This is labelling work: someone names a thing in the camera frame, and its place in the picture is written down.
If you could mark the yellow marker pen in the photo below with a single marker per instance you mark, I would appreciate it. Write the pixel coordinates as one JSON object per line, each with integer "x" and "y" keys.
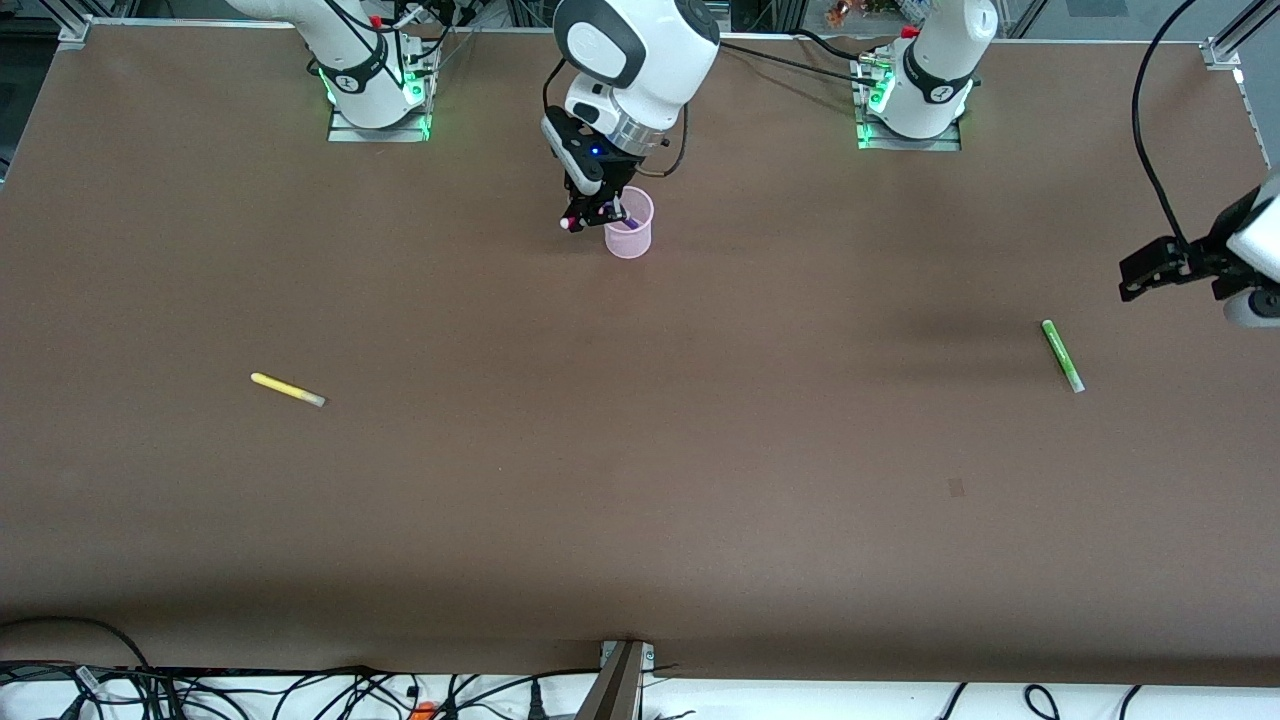
{"x": 285, "y": 388}

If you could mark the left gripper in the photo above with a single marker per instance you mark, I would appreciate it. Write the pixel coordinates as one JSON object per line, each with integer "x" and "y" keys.
{"x": 1197, "y": 262}

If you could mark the purple marker pen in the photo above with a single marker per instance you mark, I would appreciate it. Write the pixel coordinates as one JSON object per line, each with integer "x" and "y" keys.
{"x": 632, "y": 212}

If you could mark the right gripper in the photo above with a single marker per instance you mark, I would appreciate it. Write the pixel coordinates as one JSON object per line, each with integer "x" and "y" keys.
{"x": 612, "y": 187}

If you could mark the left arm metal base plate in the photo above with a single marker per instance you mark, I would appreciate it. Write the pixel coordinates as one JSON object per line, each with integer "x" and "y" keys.
{"x": 945, "y": 145}

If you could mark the dark metal post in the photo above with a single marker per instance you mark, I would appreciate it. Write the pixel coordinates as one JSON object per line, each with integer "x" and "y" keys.
{"x": 615, "y": 690}

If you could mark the pink mesh pen holder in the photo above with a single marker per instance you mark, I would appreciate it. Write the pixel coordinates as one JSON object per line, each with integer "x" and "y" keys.
{"x": 630, "y": 242}

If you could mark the aluminium frame profile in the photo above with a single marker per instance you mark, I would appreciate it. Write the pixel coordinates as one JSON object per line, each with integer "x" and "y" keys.
{"x": 72, "y": 30}
{"x": 1228, "y": 48}

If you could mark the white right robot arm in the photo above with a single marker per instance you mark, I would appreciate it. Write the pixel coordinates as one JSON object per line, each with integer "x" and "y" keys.
{"x": 650, "y": 40}

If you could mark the brown table cover sheet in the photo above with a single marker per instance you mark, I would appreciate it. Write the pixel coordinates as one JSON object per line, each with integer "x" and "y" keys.
{"x": 640, "y": 450}

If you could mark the silver table edge bracket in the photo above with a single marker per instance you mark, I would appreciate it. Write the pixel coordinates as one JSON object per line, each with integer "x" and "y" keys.
{"x": 650, "y": 657}

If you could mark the green marker pen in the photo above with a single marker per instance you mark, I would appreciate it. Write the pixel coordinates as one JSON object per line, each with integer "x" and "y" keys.
{"x": 1061, "y": 354}

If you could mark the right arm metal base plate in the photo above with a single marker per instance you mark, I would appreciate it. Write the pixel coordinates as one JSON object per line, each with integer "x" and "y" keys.
{"x": 345, "y": 134}

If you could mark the orange background clutter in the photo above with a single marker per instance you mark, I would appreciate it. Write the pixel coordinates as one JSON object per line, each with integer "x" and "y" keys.
{"x": 845, "y": 10}

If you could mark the black power plug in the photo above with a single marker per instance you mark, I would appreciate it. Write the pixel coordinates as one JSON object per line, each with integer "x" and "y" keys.
{"x": 535, "y": 705}

